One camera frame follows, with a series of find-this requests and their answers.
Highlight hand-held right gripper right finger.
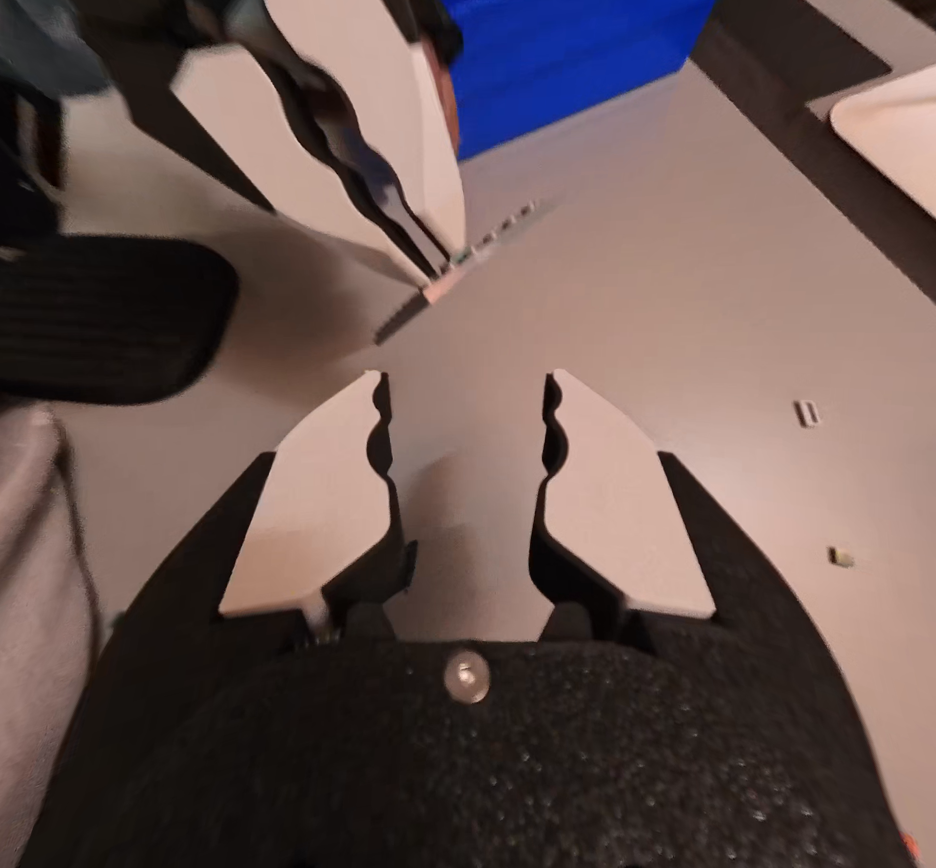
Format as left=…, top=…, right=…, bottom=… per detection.
left=528, top=368, right=718, bottom=620

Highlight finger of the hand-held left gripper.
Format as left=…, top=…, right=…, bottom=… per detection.
left=170, top=40, right=441, bottom=289
left=258, top=0, right=470, bottom=264

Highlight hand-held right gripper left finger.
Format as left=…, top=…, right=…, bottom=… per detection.
left=218, top=369, right=419, bottom=624

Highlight grey lego baseplate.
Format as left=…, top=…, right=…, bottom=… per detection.
left=373, top=201, right=544, bottom=346

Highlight person's left forearm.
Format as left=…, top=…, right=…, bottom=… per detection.
left=0, top=0, right=111, bottom=105

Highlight person's left hand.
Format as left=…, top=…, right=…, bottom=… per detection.
left=423, top=40, right=462, bottom=156

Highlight blue plastic bin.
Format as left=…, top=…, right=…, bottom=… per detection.
left=395, top=0, right=753, bottom=161

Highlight black wrist rest pad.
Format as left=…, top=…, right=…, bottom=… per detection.
left=0, top=234, right=240, bottom=406

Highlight white stand base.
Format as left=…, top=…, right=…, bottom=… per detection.
left=828, top=64, right=936, bottom=220

